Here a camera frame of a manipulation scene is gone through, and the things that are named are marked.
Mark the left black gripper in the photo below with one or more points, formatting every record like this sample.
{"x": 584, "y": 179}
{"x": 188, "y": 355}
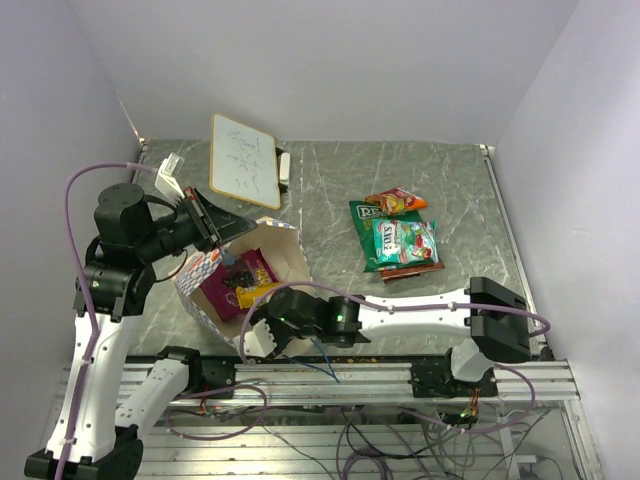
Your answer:
{"x": 212, "y": 225}

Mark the checkered paper bag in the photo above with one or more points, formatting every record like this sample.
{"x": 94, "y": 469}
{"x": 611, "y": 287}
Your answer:
{"x": 280, "y": 245}

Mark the purple snack packet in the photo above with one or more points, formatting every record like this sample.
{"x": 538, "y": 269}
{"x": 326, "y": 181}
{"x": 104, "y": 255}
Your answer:
{"x": 250, "y": 270}

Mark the yellow snack packet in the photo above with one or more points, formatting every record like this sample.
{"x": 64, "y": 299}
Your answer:
{"x": 247, "y": 296}

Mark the green snack box with face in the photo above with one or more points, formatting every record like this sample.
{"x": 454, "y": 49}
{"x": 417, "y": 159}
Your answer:
{"x": 363, "y": 216}

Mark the teal snack packet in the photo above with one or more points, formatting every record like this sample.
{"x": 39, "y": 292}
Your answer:
{"x": 405, "y": 242}

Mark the red yellow chips bag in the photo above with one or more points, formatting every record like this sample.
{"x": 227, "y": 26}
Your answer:
{"x": 397, "y": 200}

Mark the brown sea salt chips bag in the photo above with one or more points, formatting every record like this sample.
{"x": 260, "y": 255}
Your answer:
{"x": 388, "y": 276}

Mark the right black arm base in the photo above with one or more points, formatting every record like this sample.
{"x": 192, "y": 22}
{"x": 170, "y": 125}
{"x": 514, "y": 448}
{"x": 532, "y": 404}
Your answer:
{"x": 450, "y": 380}

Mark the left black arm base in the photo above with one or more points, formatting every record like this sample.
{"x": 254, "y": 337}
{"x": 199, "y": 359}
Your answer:
{"x": 204, "y": 372}

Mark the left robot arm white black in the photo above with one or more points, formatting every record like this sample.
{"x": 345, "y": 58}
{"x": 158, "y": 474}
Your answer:
{"x": 94, "y": 437}

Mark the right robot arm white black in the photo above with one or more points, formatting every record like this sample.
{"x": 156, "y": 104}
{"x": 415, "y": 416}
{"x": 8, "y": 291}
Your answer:
{"x": 491, "y": 320}

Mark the white whiteboard eraser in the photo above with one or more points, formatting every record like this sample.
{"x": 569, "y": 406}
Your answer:
{"x": 284, "y": 168}

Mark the small whiteboard yellow frame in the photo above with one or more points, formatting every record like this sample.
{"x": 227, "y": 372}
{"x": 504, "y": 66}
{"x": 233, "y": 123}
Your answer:
{"x": 243, "y": 163}

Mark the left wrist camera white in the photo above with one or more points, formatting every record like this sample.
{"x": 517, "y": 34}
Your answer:
{"x": 165, "y": 180}

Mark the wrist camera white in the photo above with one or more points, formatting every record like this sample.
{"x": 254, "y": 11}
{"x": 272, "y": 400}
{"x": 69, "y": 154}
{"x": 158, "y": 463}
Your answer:
{"x": 165, "y": 180}
{"x": 259, "y": 341}

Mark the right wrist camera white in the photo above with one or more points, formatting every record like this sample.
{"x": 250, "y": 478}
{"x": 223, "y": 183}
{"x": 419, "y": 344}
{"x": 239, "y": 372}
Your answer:
{"x": 259, "y": 341}

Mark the aluminium rail frame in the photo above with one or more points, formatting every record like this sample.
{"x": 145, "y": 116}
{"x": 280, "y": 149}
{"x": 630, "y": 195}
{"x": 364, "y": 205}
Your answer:
{"x": 354, "y": 418}

